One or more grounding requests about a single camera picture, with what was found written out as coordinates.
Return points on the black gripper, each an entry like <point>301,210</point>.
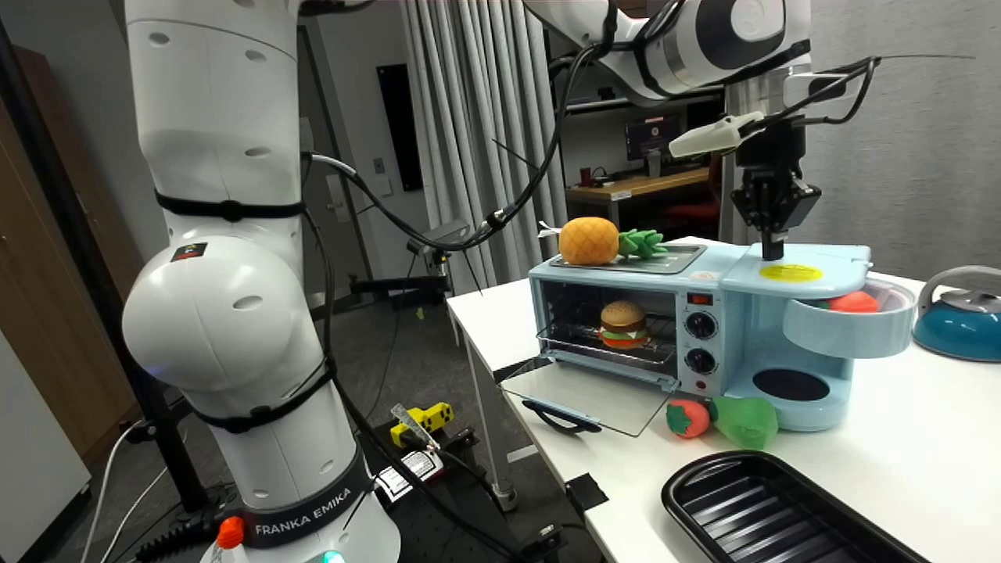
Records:
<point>773,150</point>

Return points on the light blue toy oven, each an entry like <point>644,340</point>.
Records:
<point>744,340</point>

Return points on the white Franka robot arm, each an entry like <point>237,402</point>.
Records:
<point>230,314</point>

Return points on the black oven knob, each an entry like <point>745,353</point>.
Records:
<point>702,361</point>
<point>702,325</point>

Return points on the red plush ball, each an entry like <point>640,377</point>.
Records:
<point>855,305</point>

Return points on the grey backdrop curtain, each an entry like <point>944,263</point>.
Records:
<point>917,157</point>

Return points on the orange plush pineapple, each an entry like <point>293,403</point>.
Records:
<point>591,241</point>

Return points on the plush toy burger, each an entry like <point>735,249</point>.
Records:
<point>625,329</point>

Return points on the green plush pear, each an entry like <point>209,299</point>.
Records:
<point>750,424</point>

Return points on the red green plush tomato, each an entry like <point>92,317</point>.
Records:
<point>690,421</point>

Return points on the black ribbed griddle pan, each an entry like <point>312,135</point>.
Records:
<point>751,517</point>

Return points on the white pleated curtain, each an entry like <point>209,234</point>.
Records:
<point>448,105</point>

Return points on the small black tape patch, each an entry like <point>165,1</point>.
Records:
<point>585,491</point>

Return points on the yellow black tool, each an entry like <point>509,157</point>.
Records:
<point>426,417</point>

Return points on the white bottle orange cap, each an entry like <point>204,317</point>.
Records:
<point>230,534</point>

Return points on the brown wooden cabinet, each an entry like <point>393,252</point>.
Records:
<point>43,260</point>

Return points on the white cabinet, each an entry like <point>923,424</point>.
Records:
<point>33,469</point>

